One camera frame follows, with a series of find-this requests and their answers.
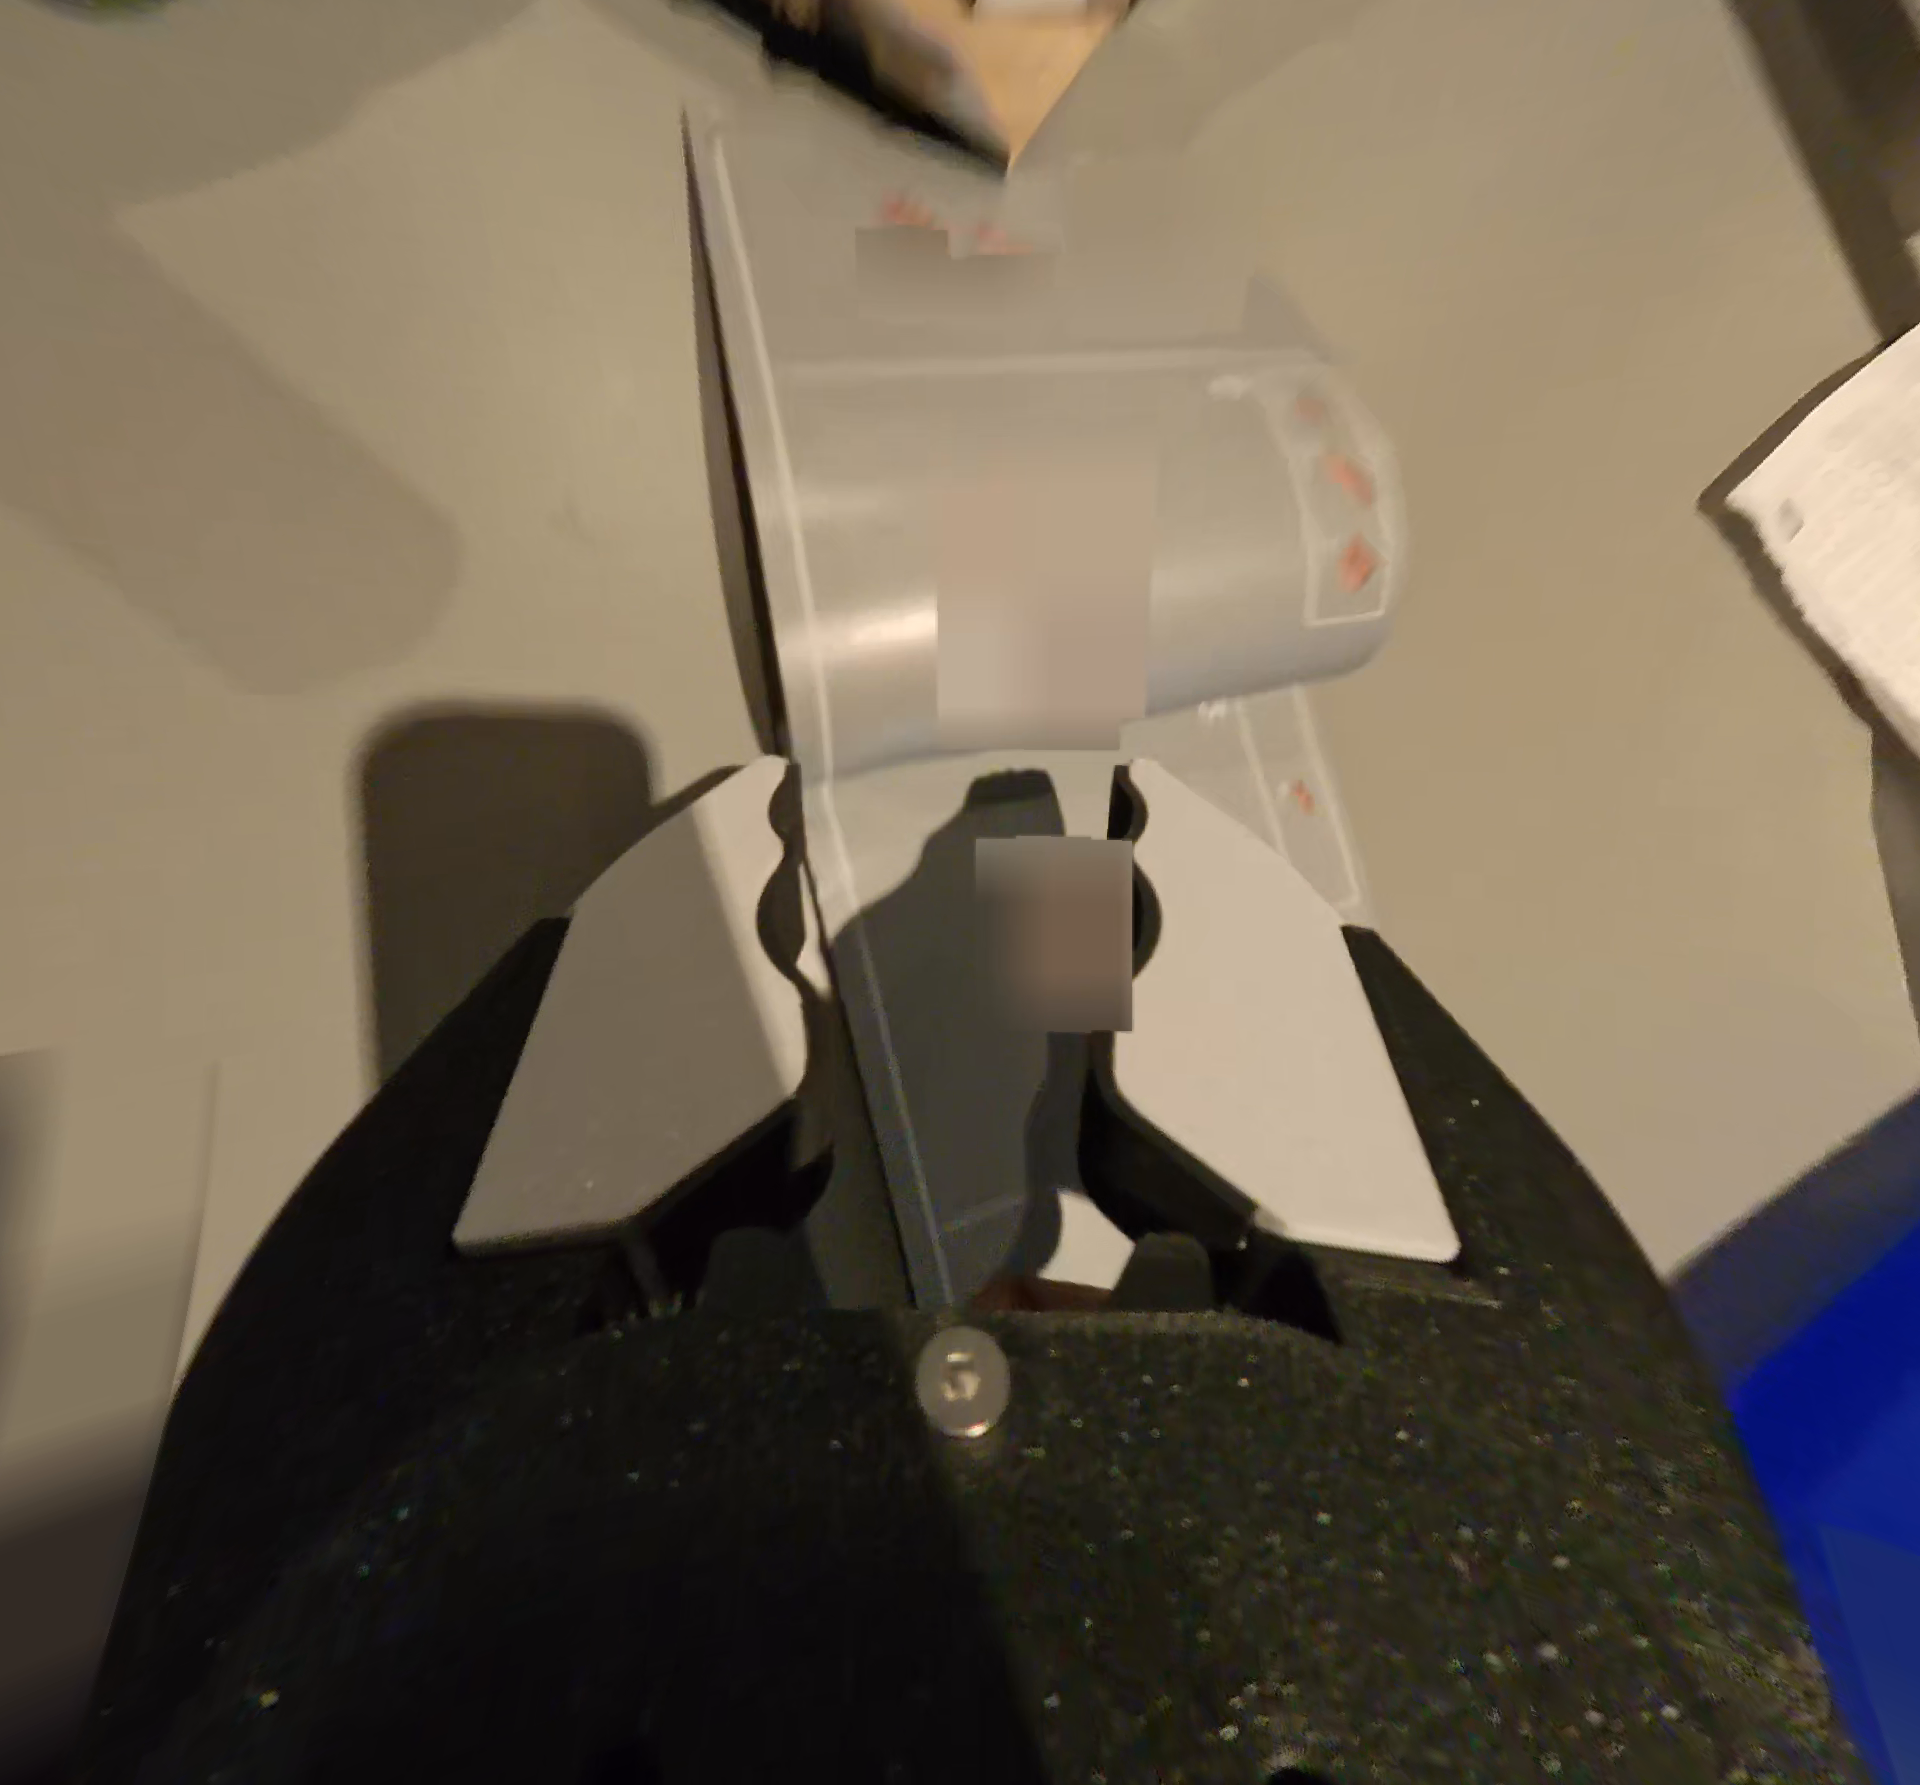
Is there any blue plastic bin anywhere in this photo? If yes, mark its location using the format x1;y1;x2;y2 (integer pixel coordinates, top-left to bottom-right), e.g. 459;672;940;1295
1669;1110;1920;1785

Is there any cardboard box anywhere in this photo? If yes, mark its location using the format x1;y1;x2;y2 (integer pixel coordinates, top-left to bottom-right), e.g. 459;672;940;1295
568;0;1185;166

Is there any printed white paper bag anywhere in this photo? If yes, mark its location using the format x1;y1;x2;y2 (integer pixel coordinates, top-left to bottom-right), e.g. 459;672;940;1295
1701;324;1920;768

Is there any grey instruction booklet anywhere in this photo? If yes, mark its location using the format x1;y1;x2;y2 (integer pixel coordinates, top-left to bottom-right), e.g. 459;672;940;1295
683;104;1413;1315

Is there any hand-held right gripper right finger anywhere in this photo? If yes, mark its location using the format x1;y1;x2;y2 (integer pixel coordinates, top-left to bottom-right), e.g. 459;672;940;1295
1088;756;1461;1264

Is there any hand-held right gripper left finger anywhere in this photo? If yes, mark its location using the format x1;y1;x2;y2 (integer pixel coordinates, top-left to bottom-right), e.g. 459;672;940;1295
450;756;817;1257

